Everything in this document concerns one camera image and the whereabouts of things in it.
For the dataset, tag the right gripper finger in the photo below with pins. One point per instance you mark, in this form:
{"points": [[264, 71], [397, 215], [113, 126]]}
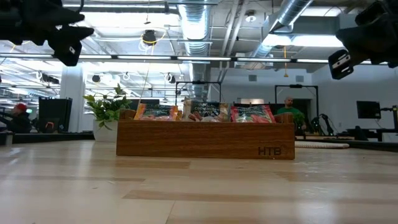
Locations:
{"points": [[370, 14], [354, 39]]}

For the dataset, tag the black gantry frame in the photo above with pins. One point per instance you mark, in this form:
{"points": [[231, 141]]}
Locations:
{"points": [[295, 86]]}

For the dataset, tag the gray wall vent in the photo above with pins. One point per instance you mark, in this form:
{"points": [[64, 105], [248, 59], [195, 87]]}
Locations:
{"points": [[252, 78], [299, 78]]}

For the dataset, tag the person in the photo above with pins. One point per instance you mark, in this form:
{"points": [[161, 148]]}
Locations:
{"points": [[289, 107], [20, 121]]}

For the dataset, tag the black overhead light bar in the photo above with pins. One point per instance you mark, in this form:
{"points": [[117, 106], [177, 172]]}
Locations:
{"points": [[202, 58]]}

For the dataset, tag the white building column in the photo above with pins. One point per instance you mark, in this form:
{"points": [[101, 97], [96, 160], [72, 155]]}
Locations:
{"points": [[73, 93]]}

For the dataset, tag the black cabinet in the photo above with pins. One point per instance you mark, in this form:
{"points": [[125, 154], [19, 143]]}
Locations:
{"points": [[56, 115]]}

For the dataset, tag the red strawberry tea packet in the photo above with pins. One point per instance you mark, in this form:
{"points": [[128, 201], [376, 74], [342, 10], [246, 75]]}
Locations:
{"points": [[252, 114]]}

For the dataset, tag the round ceiling sensor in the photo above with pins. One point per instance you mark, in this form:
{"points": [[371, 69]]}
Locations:
{"points": [[250, 16]]}

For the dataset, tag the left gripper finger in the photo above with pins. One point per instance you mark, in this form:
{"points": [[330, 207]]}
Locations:
{"points": [[70, 15], [81, 32]]}

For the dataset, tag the small gray bin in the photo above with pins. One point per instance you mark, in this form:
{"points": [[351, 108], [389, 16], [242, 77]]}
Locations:
{"points": [[7, 138]]}

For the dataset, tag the black background desk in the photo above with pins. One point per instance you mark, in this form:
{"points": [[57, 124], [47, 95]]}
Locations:
{"points": [[373, 132]]}

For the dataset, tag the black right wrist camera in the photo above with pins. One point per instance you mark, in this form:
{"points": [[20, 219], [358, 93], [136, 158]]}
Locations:
{"points": [[340, 63]]}

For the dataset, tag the wooden three-compartment organizer box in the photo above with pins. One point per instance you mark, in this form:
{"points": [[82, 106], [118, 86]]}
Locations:
{"points": [[205, 140]]}

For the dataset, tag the black wall monitor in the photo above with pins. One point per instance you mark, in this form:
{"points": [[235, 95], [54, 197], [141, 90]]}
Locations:
{"points": [[368, 109]]}

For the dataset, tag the silver ventilation duct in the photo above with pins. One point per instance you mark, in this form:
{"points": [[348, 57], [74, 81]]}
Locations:
{"points": [[292, 12], [195, 25]]}

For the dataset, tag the green background plant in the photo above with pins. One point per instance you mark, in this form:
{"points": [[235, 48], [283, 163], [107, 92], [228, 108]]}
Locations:
{"points": [[300, 119]]}

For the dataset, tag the beige chai tea packet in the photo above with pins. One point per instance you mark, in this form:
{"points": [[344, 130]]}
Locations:
{"points": [[205, 110]]}

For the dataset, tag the green artificial plant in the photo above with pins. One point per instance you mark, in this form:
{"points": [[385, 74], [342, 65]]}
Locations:
{"points": [[107, 105]]}

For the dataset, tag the black background robot arm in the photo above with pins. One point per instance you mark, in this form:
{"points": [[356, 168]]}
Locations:
{"points": [[323, 124]]}

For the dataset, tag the round woven beige mat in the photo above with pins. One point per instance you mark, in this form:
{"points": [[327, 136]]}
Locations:
{"points": [[323, 145]]}

